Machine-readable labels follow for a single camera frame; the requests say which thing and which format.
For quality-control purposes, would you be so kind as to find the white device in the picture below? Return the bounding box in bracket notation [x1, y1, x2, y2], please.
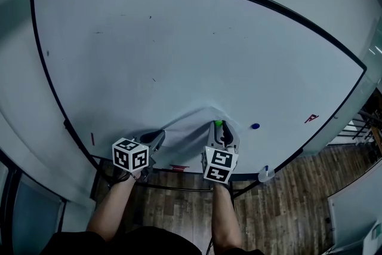
[362, 219, 382, 255]

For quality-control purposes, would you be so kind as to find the white paper sheet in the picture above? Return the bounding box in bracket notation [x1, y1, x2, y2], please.
[159, 106, 239, 156]

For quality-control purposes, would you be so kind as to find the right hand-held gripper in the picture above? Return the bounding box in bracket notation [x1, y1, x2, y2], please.
[201, 121, 241, 185]

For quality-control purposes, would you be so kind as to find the person's right forearm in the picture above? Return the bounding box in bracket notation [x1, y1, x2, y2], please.
[210, 183, 242, 250]

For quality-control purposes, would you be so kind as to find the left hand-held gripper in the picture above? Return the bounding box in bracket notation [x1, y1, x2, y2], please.
[112, 129, 166, 182]

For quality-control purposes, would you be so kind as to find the white wall panel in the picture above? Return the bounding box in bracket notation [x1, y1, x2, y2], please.
[327, 179, 382, 251]

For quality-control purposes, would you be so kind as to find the black-framed window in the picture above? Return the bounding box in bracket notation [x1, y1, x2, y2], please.
[0, 152, 66, 255]

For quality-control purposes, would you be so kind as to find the person's black clothing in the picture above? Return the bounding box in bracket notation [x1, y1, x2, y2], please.
[38, 226, 265, 255]

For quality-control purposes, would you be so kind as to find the person's left forearm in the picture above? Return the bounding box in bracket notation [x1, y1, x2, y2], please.
[86, 171, 141, 241]

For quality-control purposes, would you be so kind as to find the black left wrist strap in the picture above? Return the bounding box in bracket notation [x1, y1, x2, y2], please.
[107, 171, 141, 188]

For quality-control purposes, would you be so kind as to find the black-framed whiteboard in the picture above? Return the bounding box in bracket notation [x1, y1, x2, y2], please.
[29, 0, 367, 199]

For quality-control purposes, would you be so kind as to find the black metal railing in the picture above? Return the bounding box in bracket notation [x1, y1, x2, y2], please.
[328, 92, 382, 150]

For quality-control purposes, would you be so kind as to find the clear spray bottle blue cap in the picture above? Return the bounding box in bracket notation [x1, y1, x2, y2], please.
[257, 165, 276, 183]

